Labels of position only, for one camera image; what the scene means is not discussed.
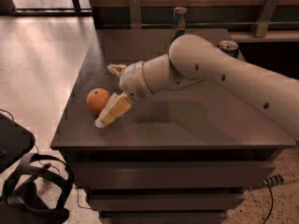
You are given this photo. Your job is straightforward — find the grey drawer cabinet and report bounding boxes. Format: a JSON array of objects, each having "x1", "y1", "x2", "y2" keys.
[{"x1": 51, "y1": 29, "x2": 298, "y2": 224}]

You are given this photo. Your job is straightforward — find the grey metal wall rail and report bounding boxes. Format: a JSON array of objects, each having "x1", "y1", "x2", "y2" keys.
[{"x1": 92, "y1": 6, "x2": 299, "y2": 33}]

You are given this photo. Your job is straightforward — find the blue soda can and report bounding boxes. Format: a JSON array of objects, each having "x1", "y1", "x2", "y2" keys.
[{"x1": 218, "y1": 40, "x2": 239, "y2": 58}]

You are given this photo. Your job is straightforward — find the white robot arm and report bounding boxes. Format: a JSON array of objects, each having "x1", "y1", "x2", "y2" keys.
[{"x1": 95, "y1": 35, "x2": 299, "y2": 140}]

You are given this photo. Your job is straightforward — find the black case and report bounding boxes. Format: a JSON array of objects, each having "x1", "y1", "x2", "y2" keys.
[{"x1": 0, "y1": 114, "x2": 36, "y2": 174}]

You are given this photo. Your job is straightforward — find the orange fruit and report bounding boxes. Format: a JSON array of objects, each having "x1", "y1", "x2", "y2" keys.
[{"x1": 87, "y1": 88, "x2": 111, "y2": 115}]

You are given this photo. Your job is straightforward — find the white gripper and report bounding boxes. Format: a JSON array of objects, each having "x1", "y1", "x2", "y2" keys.
[{"x1": 95, "y1": 61, "x2": 152, "y2": 128}]

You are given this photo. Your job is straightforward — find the slim blue silver can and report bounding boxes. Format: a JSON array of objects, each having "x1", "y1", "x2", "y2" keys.
[{"x1": 171, "y1": 7, "x2": 188, "y2": 41}]

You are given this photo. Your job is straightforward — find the striped power strip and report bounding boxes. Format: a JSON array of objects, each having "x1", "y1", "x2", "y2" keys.
[{"x1": 250, "y1": 175, "x2": 284, "y2": 189}]

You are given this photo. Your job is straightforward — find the black cable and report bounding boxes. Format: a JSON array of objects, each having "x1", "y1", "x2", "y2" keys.
[{"x1": 262, "y1": 185, "x2": 275, "y2": 224}]

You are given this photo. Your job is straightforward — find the black VR headset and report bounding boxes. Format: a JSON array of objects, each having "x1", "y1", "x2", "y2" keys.
[{"x1": 1, "y1": 153, "x2": 74, "y2": 224}]

